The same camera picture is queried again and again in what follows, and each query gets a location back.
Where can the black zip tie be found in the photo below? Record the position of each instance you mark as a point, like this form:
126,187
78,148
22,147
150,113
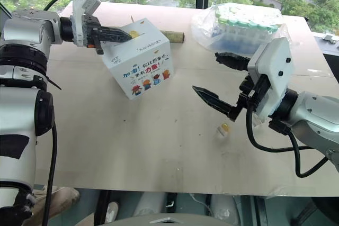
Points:
54,83

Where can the beige cushion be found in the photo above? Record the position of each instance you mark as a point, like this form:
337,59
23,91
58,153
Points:
58,200

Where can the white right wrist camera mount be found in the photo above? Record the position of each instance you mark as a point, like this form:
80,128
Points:
272,59

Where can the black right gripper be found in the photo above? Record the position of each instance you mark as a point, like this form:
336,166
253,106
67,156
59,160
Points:
251,91

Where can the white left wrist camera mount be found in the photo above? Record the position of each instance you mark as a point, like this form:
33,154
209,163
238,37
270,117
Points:
79,11

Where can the small clear yellow-capped tube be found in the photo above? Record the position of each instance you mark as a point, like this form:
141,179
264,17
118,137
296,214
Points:
224,126

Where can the small white device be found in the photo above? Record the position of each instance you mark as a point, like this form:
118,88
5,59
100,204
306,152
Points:
329,38

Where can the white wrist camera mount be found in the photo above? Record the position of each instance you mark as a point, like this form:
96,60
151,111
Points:
79,11
272,59

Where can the white printed cardboard box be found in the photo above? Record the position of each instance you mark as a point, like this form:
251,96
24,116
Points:
137,64

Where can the olive cardboard tube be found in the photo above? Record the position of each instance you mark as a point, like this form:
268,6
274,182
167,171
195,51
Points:
174,37

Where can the clear plastic bag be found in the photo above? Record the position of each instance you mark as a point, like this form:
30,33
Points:
202,31

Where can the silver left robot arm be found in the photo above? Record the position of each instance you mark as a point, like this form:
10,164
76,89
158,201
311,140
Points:
23,109

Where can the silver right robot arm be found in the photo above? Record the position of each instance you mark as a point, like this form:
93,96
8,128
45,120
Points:
315,115

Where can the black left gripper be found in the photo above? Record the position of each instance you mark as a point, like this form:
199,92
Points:
90,28

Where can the green-capped test tube rack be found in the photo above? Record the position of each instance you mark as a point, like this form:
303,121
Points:
238,22

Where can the white plastic-wrapped roll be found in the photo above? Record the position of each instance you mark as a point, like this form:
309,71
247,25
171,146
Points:
225,208
148,203

